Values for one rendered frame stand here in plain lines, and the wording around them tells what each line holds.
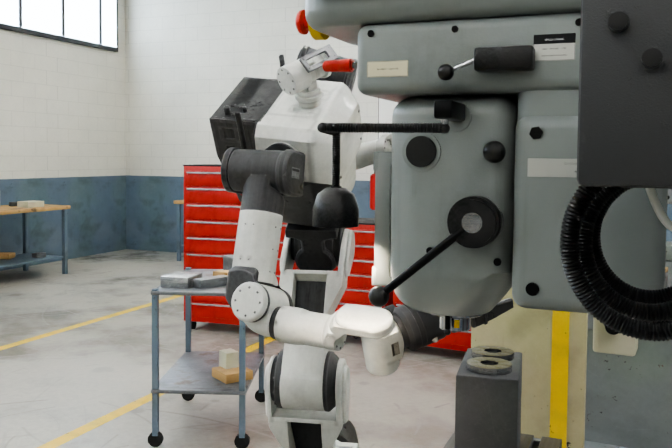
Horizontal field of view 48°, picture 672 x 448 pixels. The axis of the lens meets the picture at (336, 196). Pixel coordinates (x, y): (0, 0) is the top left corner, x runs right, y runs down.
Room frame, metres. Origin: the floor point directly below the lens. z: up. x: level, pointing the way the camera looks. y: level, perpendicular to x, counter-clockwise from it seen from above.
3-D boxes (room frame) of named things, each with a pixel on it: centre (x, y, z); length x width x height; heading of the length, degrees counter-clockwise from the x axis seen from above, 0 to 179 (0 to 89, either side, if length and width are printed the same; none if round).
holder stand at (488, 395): (1.55, -0.32, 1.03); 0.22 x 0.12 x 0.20; 164
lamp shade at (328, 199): (1.18, 0.00, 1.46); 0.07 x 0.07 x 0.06
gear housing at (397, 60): (1.14, -0.22, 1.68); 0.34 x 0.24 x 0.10; 68
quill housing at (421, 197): (1.15, -0.19, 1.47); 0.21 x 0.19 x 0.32; 158
